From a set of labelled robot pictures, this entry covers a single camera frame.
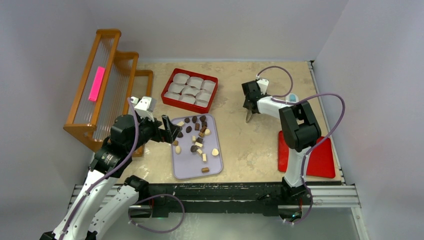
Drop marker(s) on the black metal base rail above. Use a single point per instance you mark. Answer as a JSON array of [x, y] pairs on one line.
[[264, 198]]

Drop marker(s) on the blue white sticker card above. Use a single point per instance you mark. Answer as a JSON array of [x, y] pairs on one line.
[[292, 98]]

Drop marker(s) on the white heart chocolate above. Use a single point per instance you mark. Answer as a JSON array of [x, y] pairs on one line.
[[215, 152]]

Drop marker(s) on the orange wooden tiered rack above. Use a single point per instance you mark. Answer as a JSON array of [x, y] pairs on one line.
[[89, 122]]

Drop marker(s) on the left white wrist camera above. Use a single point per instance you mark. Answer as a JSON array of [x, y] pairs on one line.
[[144, 106]]

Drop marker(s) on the white oval chocolate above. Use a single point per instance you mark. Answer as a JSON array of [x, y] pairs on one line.
[[178, 149]]

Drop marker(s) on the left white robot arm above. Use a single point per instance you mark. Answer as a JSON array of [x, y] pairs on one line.
[[88, 218]]

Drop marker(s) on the pink rectangular block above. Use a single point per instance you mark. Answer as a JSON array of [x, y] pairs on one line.
[[96, 85]]

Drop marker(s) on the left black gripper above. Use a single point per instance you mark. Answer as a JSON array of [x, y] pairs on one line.
[[171, 129]]

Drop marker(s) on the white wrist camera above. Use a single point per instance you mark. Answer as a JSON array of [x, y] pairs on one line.
[[263, 84], [144, 106]]

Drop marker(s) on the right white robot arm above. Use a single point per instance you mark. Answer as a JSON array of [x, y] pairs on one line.
[[300, 130]]

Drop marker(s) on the red box lid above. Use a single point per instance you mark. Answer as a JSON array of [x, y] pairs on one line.
[[321, 161]]

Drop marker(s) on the lavender plastic tray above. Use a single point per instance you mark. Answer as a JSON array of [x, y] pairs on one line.
[[187, 164]]

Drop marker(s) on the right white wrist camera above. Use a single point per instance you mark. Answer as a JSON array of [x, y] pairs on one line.
[[263, 84]]

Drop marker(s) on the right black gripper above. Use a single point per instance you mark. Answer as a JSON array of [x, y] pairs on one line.
[[245, 104]]

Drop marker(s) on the brown caramel chocolate bottom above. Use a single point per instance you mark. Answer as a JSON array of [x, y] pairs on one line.
[[205, 170]]

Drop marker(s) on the dark chocolate tray centre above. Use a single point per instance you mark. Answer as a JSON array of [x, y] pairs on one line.
[[193, 148]]

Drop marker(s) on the red chocolate box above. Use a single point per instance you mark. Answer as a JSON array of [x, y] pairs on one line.
[[190, 91]]

